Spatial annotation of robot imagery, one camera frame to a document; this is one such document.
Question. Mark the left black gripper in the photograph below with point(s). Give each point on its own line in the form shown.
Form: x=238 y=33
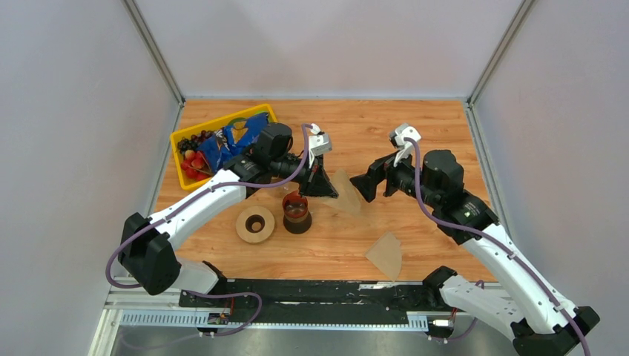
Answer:
x=317 y=182

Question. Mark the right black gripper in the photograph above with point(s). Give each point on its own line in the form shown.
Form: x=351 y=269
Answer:
x=366 y=183

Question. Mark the brown paper filter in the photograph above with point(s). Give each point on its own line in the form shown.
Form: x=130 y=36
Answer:
x=348 y=199
x=385 y=254

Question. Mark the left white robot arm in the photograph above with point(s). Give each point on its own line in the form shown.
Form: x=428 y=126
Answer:
x=148 y=245

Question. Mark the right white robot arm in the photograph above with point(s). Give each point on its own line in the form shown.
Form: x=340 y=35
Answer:
x=536 y=318

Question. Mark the brown glass dripper on base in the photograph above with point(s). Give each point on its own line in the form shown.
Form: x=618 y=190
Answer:
x=297 y=218

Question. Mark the blue chips bag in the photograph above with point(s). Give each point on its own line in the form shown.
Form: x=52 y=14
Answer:
x=230 y=140

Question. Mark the red strawberries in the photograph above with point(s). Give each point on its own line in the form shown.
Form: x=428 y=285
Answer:
x=195 y=166

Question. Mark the yellow plastic basket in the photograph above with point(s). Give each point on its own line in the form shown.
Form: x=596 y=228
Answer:
x=190 y=185

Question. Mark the dark grapes bunch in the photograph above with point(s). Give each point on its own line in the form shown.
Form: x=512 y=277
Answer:
x=192 y=142

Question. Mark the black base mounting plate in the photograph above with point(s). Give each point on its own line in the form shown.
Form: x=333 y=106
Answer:
x=319 y=301

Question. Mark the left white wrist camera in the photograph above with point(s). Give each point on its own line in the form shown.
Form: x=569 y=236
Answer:
x=319 y=143

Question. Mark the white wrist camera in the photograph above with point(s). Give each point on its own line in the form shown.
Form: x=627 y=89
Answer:
x=404 y=138
x=319 y=143

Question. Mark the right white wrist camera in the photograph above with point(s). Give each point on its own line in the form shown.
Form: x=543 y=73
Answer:
x=404 y=138

